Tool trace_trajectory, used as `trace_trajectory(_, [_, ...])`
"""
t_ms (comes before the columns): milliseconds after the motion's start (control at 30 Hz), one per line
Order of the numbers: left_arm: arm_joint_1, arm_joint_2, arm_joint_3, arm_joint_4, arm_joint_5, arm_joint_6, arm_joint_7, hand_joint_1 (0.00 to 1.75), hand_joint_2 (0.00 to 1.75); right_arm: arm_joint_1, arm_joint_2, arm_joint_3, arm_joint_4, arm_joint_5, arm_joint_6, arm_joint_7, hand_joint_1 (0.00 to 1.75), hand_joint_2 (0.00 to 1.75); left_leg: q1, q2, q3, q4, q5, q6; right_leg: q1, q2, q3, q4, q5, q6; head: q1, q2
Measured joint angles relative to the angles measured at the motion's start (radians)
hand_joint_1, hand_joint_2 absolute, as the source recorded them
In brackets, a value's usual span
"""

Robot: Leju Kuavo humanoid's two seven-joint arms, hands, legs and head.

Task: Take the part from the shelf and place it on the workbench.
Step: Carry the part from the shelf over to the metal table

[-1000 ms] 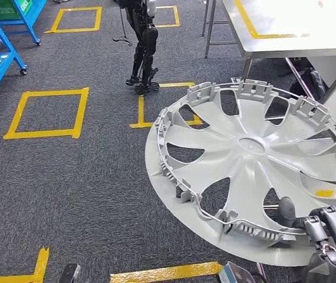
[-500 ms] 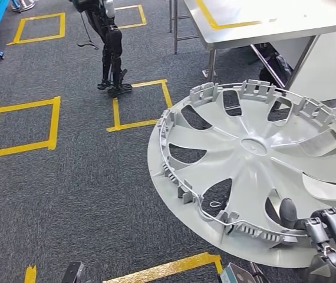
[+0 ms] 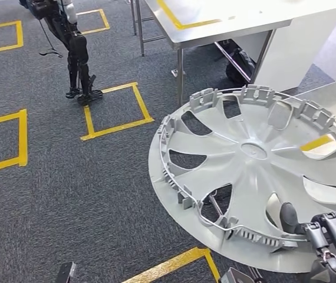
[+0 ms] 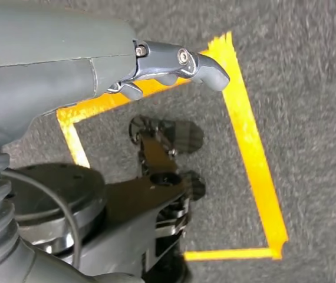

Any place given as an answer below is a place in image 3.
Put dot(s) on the grey plastic wheel hubcap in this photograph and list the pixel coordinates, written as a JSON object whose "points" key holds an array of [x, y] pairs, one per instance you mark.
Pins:
{"points": [[250, 183]]}

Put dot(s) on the steel workbench white top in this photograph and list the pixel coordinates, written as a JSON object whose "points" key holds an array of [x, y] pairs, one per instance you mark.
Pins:
{"points": [[259, 15]]}

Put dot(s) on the yellow tape strip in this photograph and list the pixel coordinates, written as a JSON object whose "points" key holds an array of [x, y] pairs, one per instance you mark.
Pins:
{"points": [[172, 15], [315, 143]]}

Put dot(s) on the white cabinet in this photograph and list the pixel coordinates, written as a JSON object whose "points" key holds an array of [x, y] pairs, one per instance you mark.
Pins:
{"points": [[298, 54]]}

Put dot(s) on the black bag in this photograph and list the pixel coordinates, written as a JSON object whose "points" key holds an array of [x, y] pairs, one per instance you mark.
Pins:
{"points": [[244, 58]]}

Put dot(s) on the yellow floor tape square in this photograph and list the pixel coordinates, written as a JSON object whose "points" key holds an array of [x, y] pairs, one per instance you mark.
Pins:
{"points": [[19, 37], [105, 21]]}

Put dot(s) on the black humanoid robot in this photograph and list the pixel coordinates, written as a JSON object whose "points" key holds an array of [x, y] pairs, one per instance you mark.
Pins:
{"points": [[78, 50]]}

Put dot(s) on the dark left wrist camera box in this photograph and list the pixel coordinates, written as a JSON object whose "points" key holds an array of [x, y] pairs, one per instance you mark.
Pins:
{"points": [[65, 273]]}

